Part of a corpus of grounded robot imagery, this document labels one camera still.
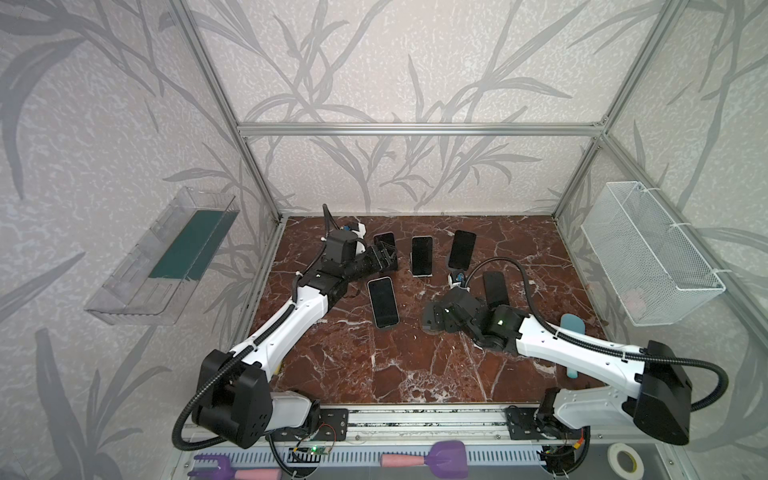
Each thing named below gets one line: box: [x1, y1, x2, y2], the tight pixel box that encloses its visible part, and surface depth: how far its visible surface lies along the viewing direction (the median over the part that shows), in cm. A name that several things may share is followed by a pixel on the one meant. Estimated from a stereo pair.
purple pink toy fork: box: [188, 453, 283, 480], surface depth 69 cm
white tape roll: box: [607, 442, 645, 480], surface depth 69 cm
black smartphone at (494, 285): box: [483, 271, 509, 305], surface depth 103 cm
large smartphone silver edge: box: [367, 276, 401, 329], surface depth 88 cm
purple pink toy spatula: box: [380, 440, 469, 480], surface depth 70 cm
